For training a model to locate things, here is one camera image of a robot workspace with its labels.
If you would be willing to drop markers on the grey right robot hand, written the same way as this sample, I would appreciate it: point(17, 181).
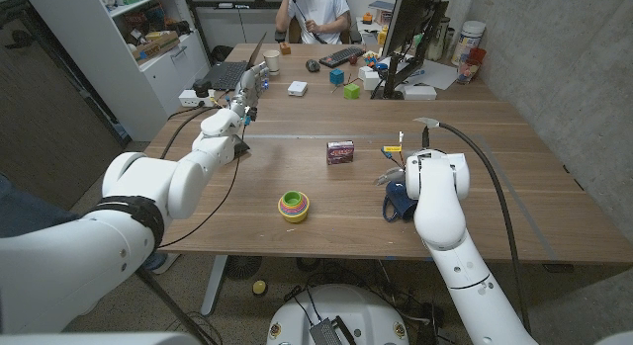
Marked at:
point(394, 176)

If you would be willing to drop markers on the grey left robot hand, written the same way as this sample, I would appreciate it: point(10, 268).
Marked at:
point(249, 90)

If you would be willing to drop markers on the dark blue mug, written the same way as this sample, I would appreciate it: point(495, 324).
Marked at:
point(398, 199)

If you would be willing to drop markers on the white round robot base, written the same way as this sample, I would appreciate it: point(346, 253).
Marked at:
point(366, 310)

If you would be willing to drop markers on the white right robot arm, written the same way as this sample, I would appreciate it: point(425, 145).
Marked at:
point(440, 206)

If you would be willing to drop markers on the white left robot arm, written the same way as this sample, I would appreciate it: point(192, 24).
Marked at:
point(138, 182)

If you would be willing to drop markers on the paper coffee cup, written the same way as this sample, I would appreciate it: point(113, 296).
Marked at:
point(273, 63)

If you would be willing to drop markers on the purple snack package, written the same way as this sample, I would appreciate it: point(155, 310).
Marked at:
point(340, 152)

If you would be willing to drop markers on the red lidded clear cup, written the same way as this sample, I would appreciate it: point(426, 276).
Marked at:
point(467, 68)

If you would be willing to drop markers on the black laptop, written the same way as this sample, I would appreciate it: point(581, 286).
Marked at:
point(225, 74)

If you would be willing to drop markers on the black power adapter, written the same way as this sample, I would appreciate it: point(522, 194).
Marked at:
point(203, 88)

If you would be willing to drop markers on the small white flat device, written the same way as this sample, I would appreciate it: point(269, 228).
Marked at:
point(297, 88)

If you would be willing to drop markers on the brown wooden cube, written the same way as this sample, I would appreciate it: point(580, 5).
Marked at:
point(285, 48)

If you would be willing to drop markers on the white power strip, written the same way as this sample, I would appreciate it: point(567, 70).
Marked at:
point(188, 99)

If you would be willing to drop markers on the grey computer mouse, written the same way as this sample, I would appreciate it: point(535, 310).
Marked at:
point(312, 65)

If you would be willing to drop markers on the flat white box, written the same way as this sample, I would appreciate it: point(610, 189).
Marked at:
point(420, 92)

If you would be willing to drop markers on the blue cube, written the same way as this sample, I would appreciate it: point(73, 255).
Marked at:
point(337, 77)

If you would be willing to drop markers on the green cube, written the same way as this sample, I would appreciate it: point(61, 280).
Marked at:
point(351, 91)

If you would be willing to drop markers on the white cube box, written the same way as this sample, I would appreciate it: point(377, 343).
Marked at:
point(371, 81)

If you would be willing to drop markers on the black keyboard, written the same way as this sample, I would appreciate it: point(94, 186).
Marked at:
point(341, 57)

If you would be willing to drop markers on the cardboard box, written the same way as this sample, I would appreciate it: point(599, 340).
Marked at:
point(155, 47)

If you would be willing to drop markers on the rainbow stacking cups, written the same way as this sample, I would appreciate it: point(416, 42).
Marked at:
point(293, 206)

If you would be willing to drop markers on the seated person in white shirt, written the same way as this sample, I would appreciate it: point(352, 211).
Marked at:
point(321, 9)

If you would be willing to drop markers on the white paper sheets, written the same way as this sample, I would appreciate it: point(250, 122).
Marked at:
point(435, 73)

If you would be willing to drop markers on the colourful toy pile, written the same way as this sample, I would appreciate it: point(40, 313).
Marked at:
point(373, 60)

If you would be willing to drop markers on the white shelf cabinet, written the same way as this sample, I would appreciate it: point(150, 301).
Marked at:
point(123, 88)

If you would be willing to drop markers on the yellow bottle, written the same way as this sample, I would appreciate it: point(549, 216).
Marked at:
point(383, 36)

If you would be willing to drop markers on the dark thermos bottle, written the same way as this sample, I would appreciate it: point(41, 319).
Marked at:
point(437, 41)

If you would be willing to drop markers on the white plastic canister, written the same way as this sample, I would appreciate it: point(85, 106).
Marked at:
point(467, 41)

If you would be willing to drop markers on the black computer monitor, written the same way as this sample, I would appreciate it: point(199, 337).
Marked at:
point(410, 16)

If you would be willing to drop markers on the grey finned electronics box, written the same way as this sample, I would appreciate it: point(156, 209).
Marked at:
point(325, 333)

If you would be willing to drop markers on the yellow ball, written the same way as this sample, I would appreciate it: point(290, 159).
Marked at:
point(259, 287)

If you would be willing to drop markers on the black round floor fan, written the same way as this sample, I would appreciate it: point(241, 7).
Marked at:
point(242, 267)

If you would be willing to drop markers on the white table leg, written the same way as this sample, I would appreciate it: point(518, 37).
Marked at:
point(214, 285)

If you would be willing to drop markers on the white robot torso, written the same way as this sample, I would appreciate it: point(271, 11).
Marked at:
point(99, 339)

